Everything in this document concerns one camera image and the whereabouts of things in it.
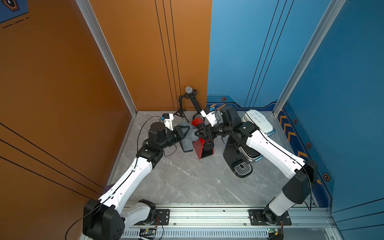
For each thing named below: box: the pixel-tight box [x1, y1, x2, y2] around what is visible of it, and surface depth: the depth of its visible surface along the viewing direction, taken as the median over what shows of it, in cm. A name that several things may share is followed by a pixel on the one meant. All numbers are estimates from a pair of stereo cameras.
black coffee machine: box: [223, 136, 264, 178], surface depth 88 cm
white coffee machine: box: [242, 109, 276, 137], surface depth 85 cm
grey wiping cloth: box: [178, 122, 199, 153], surface depth 72 cm
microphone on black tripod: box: [173, 86, 202, 123], surface depth 105 cm
